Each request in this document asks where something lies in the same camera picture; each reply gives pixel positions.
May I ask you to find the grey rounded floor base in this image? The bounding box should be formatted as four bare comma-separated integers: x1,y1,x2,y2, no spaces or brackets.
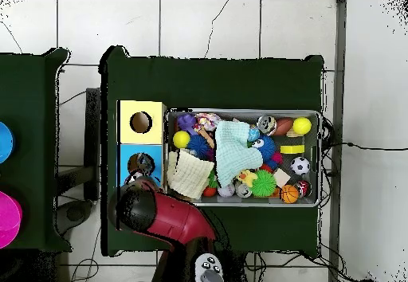
56,198,94,236

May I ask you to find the orange toy basketball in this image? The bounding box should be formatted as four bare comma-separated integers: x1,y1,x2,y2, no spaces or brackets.
280,184,300,205

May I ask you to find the wooden box with three holes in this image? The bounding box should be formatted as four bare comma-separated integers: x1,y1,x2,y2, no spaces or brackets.
116,99,167,232

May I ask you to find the black cable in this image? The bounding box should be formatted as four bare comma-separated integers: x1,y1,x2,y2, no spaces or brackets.
331,141,408,151

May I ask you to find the plush soccer ball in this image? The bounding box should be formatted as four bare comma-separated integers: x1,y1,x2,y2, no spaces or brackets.
290,156,311,176

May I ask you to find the blue round bowl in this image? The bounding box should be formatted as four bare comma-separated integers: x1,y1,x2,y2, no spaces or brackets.
0,121,16,165

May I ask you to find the silver mesh bin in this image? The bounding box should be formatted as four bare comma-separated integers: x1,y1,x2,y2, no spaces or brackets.
163,108,322,208

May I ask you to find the dark green table cloth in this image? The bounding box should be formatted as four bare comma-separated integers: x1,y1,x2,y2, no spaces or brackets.
99,45,326,257
0,47,73,253

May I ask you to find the cream waffle cloth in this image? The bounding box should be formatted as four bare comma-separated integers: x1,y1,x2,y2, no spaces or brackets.
166,149,215,200

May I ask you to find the yellow plastic ball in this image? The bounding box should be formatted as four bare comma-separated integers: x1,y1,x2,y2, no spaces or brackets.
172,130,191,149
292,116,312,135

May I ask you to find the blue spiky ball with eyes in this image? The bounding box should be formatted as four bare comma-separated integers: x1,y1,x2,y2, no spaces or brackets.
251,134,277,162

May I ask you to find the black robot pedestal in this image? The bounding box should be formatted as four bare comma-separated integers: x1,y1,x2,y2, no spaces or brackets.
219,250,247,282

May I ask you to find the green spiky ball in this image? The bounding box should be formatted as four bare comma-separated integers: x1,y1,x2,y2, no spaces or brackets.
251,169,277,198

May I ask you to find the grey metal post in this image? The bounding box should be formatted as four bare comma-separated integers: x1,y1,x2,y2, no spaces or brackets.
328,0,347,282

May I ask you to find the magenta round bowl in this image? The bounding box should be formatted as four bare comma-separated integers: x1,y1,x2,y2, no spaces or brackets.
0,190,23,249

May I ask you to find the mint waffle cloth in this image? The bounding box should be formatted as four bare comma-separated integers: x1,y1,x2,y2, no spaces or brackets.
214,120,264,189

